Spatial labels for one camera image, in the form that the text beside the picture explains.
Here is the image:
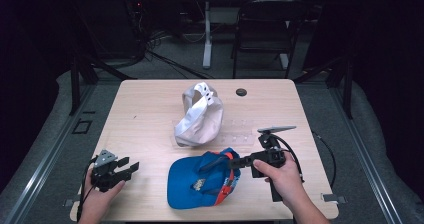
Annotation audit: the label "aluminium floor rail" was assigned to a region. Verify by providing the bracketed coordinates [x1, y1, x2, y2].
[0, 83, 98, 224]
[327, 83, 405, 224]

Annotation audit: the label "person's right hand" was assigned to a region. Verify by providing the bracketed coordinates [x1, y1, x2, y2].
[252, 153, 306, 212]

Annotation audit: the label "right hand-held gripper cable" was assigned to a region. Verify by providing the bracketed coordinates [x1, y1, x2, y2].
[271, 130, 338, 190]

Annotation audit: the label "left hand-held gripper cable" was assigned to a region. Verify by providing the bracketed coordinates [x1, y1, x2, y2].
[76, 156, 100, 222]

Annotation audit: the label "hand-held gripper cable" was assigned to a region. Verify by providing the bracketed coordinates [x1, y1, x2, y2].
[76, 156, 100, 222]
[271, 130, 338, 190]

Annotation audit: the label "blue and orange cap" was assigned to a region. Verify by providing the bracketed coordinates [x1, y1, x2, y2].
[166, 146, 242, 211]

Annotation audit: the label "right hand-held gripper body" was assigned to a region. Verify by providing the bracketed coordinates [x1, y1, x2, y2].
[251, 125, 298, 204]

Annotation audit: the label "white cap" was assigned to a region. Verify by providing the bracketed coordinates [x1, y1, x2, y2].
[173, 81, 225, 148]

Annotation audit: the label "grey table bracket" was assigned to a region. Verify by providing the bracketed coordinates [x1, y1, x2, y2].
[320, 192, 348, 205]
[62, 198, 82, 208]

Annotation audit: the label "person's left hand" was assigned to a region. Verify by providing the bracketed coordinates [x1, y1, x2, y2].
[79, 168, 126, 219]

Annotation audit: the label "black metal frame post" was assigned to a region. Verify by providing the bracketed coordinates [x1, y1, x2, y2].
[68, 53, 82, 116]

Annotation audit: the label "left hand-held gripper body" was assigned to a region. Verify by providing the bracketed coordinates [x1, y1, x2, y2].
[89, 149, 126, 194]

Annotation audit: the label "black floor cables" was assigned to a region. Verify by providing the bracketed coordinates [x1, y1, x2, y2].
[145, 47, 215, 80]

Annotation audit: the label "black folding chair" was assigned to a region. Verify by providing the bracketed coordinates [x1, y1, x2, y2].
[231, 0, 310, 80]

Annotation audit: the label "white desk leg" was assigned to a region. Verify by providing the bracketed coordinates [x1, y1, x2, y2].
[202, 0, 213, 70]

